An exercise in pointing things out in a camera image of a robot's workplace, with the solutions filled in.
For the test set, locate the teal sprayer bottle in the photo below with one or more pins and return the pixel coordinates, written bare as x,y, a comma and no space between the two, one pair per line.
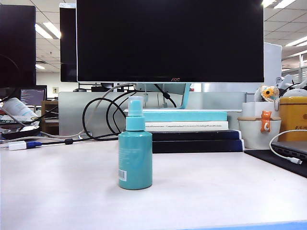
135,158

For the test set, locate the dark monitor behind desk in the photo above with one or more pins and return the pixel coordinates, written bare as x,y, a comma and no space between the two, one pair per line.
68,43

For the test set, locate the white ceramic pot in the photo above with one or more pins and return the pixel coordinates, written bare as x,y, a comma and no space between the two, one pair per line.
251,134

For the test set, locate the grey laptop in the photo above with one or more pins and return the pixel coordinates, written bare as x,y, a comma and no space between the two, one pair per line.
292,147

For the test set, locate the large dark monitor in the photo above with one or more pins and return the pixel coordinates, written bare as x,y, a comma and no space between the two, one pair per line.
16,45

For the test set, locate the ceiling light panel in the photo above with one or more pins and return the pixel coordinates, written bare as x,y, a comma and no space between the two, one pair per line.
48,30
280,3
297,42

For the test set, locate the stack of papers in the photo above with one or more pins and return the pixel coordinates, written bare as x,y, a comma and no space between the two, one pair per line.
14,122

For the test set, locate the white video adapter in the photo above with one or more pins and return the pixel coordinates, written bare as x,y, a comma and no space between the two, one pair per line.
16,145

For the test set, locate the tall white partition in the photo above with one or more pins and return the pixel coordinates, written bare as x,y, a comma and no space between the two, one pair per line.
273,67

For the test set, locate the yellow tin can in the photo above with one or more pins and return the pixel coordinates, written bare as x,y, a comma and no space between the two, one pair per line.
293,119

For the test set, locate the orange cat clip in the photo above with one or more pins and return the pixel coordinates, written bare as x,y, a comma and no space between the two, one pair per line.
265,122

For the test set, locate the teal book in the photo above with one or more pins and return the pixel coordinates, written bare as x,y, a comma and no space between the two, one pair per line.
184,116

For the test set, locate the white book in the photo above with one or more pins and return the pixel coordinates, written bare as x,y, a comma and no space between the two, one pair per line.
187,125

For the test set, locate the wooden shelf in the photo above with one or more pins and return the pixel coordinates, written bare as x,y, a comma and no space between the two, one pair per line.
49,117

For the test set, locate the black AOC monitor with stand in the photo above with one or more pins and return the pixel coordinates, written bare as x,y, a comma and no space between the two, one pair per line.
168,40

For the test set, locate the black book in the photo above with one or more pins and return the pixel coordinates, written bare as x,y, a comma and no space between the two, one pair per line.
196,146
194,135

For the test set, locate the blue VGA connector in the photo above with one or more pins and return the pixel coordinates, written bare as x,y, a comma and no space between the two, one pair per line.
33,144

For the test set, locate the white plastic bottle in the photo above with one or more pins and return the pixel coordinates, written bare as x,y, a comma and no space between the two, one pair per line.
19,107

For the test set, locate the small screen showing code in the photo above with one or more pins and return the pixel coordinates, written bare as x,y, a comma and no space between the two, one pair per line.
32,97

